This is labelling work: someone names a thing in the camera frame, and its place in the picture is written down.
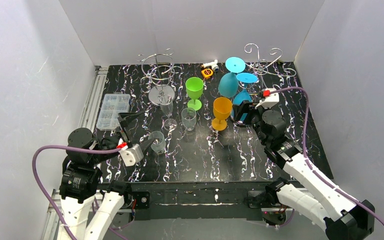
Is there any blue plastic wine glass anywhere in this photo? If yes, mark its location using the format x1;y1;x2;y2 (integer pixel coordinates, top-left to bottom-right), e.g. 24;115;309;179
218;56;246;98
232;72;258;106

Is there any chrome glass rack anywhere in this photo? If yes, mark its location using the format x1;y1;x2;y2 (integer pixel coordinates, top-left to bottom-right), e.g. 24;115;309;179
136;48;183;107
244;43;297;90

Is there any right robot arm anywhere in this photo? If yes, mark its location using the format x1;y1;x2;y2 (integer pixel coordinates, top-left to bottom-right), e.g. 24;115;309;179
233;101;375;240

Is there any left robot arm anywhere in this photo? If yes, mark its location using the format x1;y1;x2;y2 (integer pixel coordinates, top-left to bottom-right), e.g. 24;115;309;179
58;111;154;240

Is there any orange plastic wine glass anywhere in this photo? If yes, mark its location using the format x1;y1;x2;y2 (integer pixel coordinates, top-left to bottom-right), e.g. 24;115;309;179
211;97;233;131

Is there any green plastic wine glass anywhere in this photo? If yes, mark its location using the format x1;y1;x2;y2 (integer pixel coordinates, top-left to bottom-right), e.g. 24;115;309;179
185;76;204;111

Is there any clear stemless glass front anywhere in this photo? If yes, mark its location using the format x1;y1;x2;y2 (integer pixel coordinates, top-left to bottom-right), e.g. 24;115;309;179
148;131;166;154

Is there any clear stemless glass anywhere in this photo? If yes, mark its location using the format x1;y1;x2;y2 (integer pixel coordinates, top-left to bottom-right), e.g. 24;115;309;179
181;107;197;131
148;131;166;154

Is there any clear plastic screw box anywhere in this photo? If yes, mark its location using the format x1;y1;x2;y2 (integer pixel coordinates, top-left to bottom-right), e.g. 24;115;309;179
96;93;131;131

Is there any tall clear champagne flute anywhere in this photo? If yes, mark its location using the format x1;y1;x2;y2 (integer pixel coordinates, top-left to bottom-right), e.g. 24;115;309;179
158;94;178;131

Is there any yellow tape measure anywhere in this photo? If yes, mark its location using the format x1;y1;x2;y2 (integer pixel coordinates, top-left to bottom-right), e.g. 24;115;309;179
201;68;214;79

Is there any clear stemless glass centre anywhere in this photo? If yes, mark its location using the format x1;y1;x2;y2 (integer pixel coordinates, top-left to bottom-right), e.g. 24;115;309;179
181;107;197;131

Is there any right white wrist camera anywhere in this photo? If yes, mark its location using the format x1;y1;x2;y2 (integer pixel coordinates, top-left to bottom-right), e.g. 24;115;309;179
255;88;280;109

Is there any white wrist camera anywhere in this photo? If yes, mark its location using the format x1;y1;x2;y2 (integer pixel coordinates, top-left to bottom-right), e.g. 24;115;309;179
117;142;144;167
255;88;280;109

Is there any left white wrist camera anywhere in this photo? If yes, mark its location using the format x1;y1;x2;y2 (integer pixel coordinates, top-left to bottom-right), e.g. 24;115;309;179
117;142;144;167

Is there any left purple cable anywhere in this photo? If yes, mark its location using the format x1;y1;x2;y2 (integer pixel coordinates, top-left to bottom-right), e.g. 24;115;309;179
31;145;130;240

